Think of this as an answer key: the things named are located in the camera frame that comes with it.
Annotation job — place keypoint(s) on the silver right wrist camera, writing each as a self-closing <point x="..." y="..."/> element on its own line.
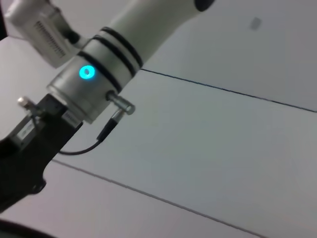
<point x="42" y="42"/>

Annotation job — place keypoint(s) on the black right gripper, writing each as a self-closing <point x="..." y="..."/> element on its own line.
<point x="32" y="153"/>

